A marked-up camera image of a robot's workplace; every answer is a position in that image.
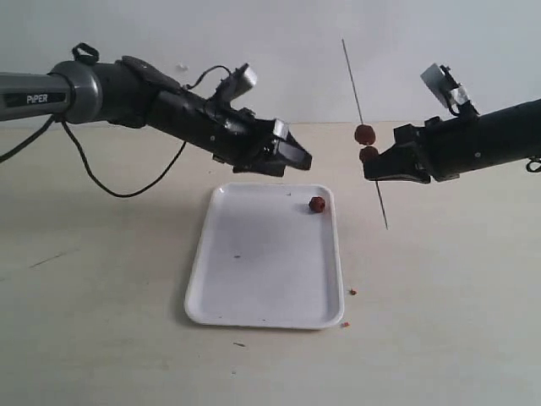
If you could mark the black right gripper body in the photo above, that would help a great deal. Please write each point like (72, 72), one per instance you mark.
(438, 150)

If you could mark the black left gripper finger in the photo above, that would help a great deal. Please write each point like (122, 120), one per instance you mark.
(290, 153)

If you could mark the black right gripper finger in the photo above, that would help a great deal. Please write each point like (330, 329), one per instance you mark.
(407, 162)

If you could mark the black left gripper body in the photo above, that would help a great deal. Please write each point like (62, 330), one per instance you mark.
(233, 137)

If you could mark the red meat chunk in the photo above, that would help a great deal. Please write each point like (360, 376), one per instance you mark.
(317, 204)
(364, 134)
(368, 153)

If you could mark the thin metal skewer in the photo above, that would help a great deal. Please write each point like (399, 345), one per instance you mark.
(360, 117)

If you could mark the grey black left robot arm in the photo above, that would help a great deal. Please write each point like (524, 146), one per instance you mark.
(132, 93)

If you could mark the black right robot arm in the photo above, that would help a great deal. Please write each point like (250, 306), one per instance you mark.
(511, 134)

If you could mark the white rectangular tray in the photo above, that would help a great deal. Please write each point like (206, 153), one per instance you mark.
(265, 260)

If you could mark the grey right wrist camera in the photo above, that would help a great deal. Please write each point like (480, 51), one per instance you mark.
(449, 92)

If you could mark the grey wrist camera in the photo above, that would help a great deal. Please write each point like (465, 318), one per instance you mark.
(236, 84)
(449, 92)

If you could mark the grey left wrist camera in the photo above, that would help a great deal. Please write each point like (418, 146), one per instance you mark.
(236, 84)

